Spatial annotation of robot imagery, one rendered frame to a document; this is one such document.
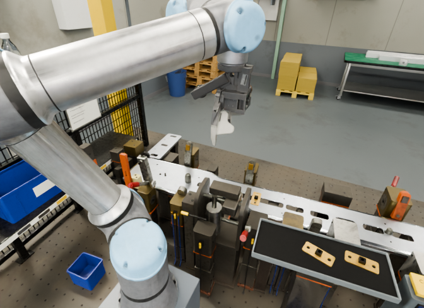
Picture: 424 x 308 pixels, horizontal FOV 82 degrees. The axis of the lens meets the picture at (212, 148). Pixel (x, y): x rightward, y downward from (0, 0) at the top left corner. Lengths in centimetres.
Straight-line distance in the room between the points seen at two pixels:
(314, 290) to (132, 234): 57
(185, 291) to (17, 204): 73
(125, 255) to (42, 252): 99
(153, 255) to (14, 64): 40
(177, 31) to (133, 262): 43
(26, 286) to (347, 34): 657
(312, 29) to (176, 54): 635
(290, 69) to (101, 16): 431
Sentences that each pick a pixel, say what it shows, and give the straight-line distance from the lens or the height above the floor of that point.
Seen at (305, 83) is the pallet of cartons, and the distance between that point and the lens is 555.
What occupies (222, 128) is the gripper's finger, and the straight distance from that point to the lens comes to 63.
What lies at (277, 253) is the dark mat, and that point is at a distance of 78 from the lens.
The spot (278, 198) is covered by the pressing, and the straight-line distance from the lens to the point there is 118.
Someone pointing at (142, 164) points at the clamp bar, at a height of 118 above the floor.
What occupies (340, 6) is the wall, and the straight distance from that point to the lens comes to 664.
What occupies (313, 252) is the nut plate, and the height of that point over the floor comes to 116.
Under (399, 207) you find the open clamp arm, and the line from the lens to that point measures 133.
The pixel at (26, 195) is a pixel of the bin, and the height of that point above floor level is 111.
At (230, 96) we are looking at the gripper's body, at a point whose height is 157.
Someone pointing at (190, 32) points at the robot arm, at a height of 173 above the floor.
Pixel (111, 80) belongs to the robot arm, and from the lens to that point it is 36.
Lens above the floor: 178
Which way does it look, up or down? 32 degrees down
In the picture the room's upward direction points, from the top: 2 degrees clockwise
